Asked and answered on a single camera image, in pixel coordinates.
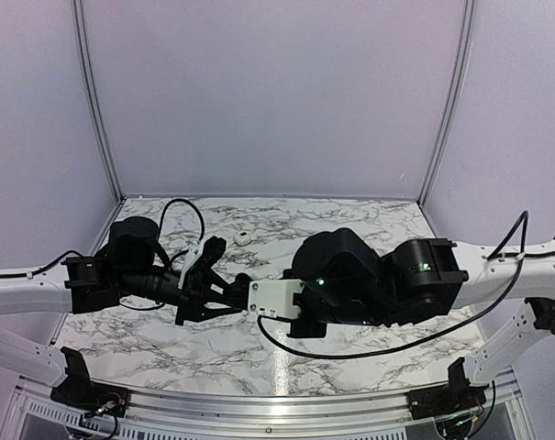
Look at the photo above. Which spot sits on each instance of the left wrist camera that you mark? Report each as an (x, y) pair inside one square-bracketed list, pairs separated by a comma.
[(200, 260)]

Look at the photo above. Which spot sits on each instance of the aluminium corner post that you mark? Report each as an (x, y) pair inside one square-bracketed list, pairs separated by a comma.
[(457, 79), (93, 101)]

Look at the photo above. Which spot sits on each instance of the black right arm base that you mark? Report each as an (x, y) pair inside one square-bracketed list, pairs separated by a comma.
[(458, 394)]

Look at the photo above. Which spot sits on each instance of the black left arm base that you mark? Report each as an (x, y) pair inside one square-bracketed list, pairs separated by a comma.
[(89, 394)]

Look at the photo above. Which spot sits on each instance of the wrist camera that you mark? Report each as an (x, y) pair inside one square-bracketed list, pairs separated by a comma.
[(200, 260), (274, 299)]

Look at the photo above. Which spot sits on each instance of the right aluminium corner post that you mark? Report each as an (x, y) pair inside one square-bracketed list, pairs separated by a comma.
[(457, 79)]

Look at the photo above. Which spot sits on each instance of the left aluminium corner post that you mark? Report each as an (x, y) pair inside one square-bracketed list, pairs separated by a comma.
[(93, 101)]

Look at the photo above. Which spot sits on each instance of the beige earbud charging case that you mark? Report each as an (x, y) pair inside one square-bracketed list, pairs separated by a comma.
[(241, 238)]

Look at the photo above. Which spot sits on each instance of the aluminium front frame rail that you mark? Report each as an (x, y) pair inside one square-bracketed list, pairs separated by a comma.
[(158, 414)]

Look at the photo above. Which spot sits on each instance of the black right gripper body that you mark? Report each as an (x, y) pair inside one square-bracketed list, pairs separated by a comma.
[(358, 314)]

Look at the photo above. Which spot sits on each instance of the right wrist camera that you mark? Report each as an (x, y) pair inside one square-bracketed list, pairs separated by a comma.
[(274, 299)]

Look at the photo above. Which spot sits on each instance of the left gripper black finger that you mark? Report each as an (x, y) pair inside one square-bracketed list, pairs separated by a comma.
[(213, 285), (210, 313)]

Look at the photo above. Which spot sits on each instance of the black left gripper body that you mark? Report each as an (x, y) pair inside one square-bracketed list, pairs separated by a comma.
[(135, 282)]

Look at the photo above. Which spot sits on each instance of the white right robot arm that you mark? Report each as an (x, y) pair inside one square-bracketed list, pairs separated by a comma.
[(500, 273)]

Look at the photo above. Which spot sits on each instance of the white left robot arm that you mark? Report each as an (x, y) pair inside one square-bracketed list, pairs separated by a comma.
[(43, 290)]

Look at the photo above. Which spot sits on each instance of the black earbud charging case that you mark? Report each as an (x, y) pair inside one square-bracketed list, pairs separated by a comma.
[(242, 283)]

